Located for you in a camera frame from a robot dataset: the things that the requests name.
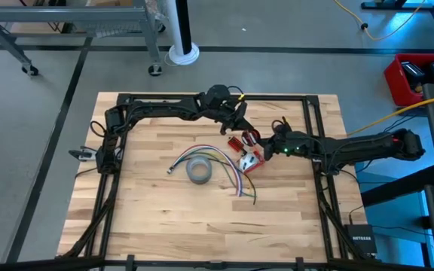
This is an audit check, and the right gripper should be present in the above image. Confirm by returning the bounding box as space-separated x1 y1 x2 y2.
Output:
256 130 315 162

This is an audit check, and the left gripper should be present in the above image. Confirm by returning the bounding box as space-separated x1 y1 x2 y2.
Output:
214 101 258 136

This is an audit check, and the red tape dispenser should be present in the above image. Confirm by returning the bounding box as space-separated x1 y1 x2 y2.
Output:
237 149 266 175

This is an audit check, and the red ridged block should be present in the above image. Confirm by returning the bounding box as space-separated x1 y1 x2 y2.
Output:
227 135 246 154

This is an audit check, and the black cylindrical container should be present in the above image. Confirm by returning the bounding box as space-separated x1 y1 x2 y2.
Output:
185 156 213 185

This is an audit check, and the black desk crossbar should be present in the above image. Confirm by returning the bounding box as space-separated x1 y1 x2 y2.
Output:
359 165 434 208

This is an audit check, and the red plastic bin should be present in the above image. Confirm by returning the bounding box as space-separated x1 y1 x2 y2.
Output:
384 53 434 108

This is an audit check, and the grey metal clamp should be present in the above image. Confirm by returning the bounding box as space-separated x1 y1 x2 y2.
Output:
68 148 99 162

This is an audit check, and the black desk stand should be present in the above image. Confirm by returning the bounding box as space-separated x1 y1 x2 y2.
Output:
360 0 434 50

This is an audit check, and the grey metal cart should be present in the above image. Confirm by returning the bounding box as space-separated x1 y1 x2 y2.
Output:
0 0 167 78

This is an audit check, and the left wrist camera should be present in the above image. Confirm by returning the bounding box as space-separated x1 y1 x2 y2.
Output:
234 100 249 118

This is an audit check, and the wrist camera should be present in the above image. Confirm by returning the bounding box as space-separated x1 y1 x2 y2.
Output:
271 116 294 136
234 100 249 118

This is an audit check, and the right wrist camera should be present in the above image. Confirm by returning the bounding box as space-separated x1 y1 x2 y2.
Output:
271 116 294 136

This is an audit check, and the black rig frame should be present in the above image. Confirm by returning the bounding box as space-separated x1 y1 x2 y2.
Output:
0 93 434 271

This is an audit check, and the black cord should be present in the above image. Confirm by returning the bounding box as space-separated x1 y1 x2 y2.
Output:
216 156 258 206

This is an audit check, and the white cord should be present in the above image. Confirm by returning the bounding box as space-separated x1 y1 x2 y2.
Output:
167 145 243 198

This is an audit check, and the green cord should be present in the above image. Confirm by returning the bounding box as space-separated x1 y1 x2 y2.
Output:
201 150 258 199

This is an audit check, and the white round-based post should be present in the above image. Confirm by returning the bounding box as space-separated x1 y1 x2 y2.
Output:
165 0 201 66

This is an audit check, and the black Netgear switch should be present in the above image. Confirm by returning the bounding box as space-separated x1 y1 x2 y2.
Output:
344 224 378 255

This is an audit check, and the yellow hanging cable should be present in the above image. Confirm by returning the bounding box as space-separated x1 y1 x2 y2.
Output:
347 91 434 137

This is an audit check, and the orange floor extension cable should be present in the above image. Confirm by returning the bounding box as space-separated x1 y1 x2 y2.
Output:
332 0 428 41

